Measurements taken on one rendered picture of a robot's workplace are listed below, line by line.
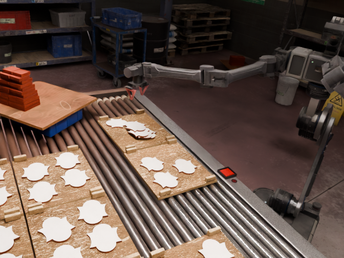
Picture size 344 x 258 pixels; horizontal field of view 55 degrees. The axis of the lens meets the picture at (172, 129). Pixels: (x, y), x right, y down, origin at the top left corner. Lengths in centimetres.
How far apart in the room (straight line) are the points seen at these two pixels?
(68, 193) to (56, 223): 20
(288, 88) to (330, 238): 272
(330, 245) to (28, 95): 250
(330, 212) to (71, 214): 249
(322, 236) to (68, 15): 475
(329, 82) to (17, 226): 140
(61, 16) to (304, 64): 447
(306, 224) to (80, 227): 183
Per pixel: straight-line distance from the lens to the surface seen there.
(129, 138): 203
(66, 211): 154
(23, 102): 212
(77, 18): 598
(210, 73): 168
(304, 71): 205
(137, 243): 143
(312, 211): 288
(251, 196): 175
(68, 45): 602
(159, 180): 168
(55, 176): 174
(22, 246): 144
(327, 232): 320
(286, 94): 534
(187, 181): 172
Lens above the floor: 198
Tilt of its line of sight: 29 degrees down
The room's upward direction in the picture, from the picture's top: 6 degrees clockwise
